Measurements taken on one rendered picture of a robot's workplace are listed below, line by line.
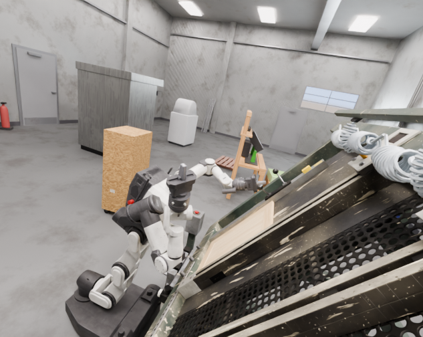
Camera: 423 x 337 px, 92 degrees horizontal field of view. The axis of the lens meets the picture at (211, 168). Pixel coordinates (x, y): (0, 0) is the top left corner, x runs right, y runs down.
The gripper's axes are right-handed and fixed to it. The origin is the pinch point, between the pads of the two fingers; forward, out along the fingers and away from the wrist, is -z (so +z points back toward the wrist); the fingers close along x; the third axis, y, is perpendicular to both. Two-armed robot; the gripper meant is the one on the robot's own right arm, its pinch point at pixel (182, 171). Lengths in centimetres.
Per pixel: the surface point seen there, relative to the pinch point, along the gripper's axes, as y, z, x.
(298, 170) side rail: 1, 26, 96
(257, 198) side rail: -10, 57, 79
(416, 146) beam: 47, -30, 43
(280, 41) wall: -668, -31, 899
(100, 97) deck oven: -459, 135, 64
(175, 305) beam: 18, 69, -6
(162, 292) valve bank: 3, 89, -5
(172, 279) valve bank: -4, 94, 5
